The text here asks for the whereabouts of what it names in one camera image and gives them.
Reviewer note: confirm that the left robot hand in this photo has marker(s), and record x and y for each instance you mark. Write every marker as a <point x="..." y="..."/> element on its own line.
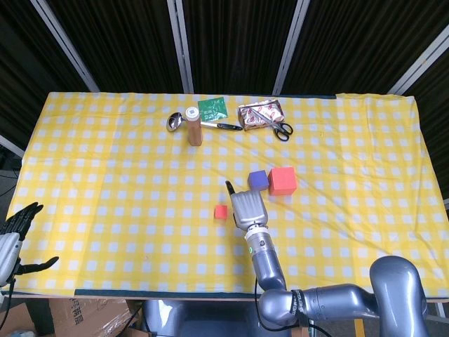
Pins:
<point x="8" y="252"/>

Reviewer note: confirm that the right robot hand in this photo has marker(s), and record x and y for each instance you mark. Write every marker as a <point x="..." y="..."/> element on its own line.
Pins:
<point x="249" y="210"/>

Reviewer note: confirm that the small orange cube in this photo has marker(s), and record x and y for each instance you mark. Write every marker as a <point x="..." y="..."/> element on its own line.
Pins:
<point x="221" y="212"/>

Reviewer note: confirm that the purple cube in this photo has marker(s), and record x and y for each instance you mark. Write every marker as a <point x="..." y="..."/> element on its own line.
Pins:
<point x="257" y="179"/>

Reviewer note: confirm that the large orange cube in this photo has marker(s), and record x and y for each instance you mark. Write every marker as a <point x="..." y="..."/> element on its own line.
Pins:
<point x="282" y="180"/>

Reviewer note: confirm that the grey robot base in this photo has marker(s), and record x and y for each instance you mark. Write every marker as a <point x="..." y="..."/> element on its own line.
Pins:
<point x="210" y="323"/>

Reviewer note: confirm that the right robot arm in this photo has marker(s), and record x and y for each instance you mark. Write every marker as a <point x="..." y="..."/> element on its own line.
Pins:
<point x="266" y="267"/>

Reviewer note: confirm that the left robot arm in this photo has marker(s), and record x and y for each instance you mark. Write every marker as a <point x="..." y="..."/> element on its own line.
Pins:
<point x="1" y="296"/>

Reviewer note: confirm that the foil snack package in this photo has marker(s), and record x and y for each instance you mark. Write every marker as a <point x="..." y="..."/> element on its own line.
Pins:
<point x="257" y="117"/>

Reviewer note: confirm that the brown bottle white cap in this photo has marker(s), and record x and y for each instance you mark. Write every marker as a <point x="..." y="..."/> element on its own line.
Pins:
<point x="194" y="130"/>

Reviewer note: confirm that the cardboard box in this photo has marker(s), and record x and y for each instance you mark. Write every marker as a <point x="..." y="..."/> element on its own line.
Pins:
<point x="87" y="316"/>

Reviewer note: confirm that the green packet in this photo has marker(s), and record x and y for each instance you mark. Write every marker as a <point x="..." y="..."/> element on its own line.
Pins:
<point x="213" y="108"/>

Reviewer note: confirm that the yellow checkered tablecloth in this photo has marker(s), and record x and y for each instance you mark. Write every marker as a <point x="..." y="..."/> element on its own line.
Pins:
<point x="140" y="193"/>

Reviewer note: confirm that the white frame post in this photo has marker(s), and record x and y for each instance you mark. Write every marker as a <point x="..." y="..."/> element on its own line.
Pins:
<point x="180" y="45"/>
<point x="292" y="45"/>
<point x="10" y="146"/>
<point x="65" y="45"/>
<point x="421" y="63"/>

